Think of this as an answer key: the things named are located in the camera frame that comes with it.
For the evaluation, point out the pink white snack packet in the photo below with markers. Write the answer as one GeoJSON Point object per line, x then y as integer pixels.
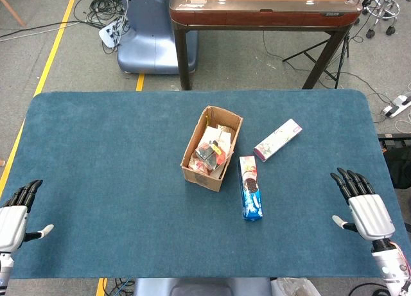
{"type": "Point", "coordinates": [197, 164]}

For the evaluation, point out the white power strip with plugs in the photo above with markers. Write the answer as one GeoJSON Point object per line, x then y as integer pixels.
{"type": "Point", "coordinates": [107, 34]}

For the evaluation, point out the black equipment case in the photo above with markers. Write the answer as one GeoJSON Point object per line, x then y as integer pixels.
{"type": "Point", "coordinates": [398, 161]}

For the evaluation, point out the brown cardboard box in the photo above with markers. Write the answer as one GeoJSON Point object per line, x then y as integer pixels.
{"type": "Point", "coordinates": [202, 178]}

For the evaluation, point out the blue felt table mat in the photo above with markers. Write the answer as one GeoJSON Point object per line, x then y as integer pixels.
{"type": "Point", "coordinates": [112, 180]}

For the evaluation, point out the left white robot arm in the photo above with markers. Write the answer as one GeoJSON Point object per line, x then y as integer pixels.
{"type": "Point", "coordinates": [4, 270]}

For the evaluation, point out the blue grey machine base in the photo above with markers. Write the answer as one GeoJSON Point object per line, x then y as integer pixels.
{"type": "Point", "coordinates": [147, 36]}

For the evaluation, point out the chrome wheeled stool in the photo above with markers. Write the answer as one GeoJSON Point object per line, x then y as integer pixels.
{"type": "Point", "coordinates": [383, 7]}

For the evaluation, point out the white grey power strip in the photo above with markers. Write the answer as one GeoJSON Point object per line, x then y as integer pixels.
{"type": "Point", "coordinates": [398, 105]}

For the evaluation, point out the white pink floral box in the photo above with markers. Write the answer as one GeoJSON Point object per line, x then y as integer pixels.
{"type": "Point", "coordinates": [277, 140]}

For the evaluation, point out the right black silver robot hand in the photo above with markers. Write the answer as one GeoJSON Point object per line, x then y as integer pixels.
{"type": "Point", "coordinates": [370, 215]}

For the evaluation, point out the wooden chair leg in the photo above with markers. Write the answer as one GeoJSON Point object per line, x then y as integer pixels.
{"type": "Point", "coordinates": [14, 8]}

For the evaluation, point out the black folding tripod stand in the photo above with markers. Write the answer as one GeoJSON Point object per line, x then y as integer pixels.
{"type": "Point", "coordinates": [334, 74]}

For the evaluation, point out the snack packets in box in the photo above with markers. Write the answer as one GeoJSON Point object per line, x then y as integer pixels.
{"type": "Point", "coordinates": [208, 153]}

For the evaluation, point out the brown mahjong table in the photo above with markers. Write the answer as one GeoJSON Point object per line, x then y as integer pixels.
{"type": "Point", "coordinates": [257, 10]}

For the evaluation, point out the white plastic bag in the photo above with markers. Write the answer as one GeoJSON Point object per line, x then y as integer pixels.
{"type": "Point", "coordinates": [292, 288]}

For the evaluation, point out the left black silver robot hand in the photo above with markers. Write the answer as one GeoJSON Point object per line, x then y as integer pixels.
{"type": "Point", "coordinates": [13, 219]}

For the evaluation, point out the grey blue robot torso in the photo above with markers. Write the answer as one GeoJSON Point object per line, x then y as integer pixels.
{"type": "Point", "coordinates": [199, 288]}

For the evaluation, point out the blue cookie package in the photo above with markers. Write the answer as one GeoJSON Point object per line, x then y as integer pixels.
{"type": "Point", "coordinates": [251, 193]}

